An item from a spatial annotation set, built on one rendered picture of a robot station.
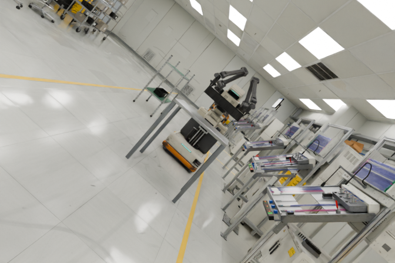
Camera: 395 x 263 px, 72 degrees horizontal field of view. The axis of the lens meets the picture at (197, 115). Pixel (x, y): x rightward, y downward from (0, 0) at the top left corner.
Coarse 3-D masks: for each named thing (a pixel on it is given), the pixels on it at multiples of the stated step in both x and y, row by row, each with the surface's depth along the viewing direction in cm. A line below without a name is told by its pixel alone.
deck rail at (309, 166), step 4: (300, 164) 357; (304, 164) 354; (308, 164) 354; (312, 164) 353; (272, 168) 358; (276, 168) 358; (280, 168) 357; (284, 168) 357; (300, 168) 355; (304, 168) 355; (308, 168) 354
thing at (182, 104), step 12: (168, 108) 275; (180, 108) 315; (192, 108) 314; (156, 120) 276; (168, 120) 317; (204, 120) 297; (156, 132) 319; (216, 132) 290; (216, 156) 268; (204, 168) 270; (192, 180) 272; (180, 192) 274
